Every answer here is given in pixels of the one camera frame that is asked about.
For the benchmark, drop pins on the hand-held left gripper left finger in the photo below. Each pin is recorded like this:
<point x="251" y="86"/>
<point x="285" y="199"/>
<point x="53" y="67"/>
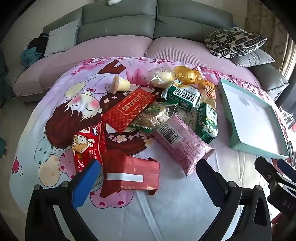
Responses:
<point x="85" y="183"/>

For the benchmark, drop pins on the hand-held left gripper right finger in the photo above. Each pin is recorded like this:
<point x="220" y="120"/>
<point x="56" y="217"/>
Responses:
<point x="210" y="183"/>

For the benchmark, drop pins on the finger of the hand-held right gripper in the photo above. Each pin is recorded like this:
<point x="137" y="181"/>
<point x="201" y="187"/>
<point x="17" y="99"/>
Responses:
<point x="266" y="168"/>
<point x="286" y="166"/>

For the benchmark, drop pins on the red packet with round label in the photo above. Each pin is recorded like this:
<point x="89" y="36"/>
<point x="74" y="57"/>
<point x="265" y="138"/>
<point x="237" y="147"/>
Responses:
<point x="85" y="143"/>

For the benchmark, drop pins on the pink packet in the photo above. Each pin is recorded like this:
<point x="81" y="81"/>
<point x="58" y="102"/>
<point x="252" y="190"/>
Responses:
<point x="182" y="141"/>

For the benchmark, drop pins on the dark red white-striped packet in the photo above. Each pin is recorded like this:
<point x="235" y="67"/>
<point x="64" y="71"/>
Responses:
<point x="134" y="166"/>

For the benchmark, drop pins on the teal box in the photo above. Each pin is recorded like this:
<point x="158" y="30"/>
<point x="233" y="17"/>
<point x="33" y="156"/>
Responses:
<point x="249" y="115"/>

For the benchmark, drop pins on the dark green packet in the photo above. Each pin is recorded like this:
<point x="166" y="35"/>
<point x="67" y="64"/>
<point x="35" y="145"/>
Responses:
<point x="207" y="127"/>

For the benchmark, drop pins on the red patterned packet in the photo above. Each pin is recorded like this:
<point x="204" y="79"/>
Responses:
<point x="128" y="109"/>

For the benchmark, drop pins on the clear green rice cracker packet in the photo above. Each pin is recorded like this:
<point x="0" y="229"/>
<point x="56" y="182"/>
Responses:
<point x="152" y="117"/>

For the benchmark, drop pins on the yellow roll cake packet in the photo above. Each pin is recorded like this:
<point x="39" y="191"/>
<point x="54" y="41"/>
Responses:
<point x="209" y="95"/>

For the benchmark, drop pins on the green and silver packet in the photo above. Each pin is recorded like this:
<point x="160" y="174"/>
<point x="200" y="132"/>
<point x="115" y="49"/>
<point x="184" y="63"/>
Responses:
<point x="182" y="95"/>

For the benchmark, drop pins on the yellow pudding cup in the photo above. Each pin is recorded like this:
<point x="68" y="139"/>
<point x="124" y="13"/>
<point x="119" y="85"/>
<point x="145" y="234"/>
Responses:
<point x="121" y="83"/>

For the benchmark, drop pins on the person's right hand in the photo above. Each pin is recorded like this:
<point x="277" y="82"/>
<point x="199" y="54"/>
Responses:
<point x="281" y="224"/>

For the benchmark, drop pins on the printed blanket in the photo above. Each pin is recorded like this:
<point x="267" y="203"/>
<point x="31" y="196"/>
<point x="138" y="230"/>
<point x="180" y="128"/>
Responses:
<point x="173" y="208"/>

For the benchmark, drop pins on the dark hanging clothes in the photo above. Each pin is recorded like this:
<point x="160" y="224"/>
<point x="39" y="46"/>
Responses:
<point x="288" y="113"/>

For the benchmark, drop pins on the amber yellow bread packet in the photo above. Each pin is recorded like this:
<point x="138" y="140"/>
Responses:
<point x="187" y="74"/>

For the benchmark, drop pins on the clear-wrapped round cake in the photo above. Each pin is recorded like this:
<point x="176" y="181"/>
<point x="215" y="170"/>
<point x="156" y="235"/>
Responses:
<point x="161" y="77"/>

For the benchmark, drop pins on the black and white patterned pillow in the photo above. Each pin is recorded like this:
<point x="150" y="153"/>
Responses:
<point x="233" y="41"/>

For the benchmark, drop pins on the pink sofa cover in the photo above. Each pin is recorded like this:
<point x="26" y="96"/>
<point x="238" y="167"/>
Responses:
<point x="92" y="48"/>

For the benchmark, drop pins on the teal cloth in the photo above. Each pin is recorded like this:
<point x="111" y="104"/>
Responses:
<point x="29" y="56"/>

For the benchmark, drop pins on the light grey pillow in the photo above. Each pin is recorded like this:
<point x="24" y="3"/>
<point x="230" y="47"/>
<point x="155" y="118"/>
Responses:
<point x="61" y="38"/>

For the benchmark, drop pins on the beige patterned curtain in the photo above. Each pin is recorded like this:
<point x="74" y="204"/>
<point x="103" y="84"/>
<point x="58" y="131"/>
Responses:
<point x="266" y="20"/>

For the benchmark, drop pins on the dark clothes pile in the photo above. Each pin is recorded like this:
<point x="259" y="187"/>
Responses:
<point x="38" y="42"/>

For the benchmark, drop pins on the grey sofa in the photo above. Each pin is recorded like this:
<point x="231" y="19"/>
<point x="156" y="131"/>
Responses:
<point x="115" y="27"/>

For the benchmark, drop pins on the grey and white plush toy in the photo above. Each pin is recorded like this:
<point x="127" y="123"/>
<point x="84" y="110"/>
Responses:
<point x="113" y="1"/>

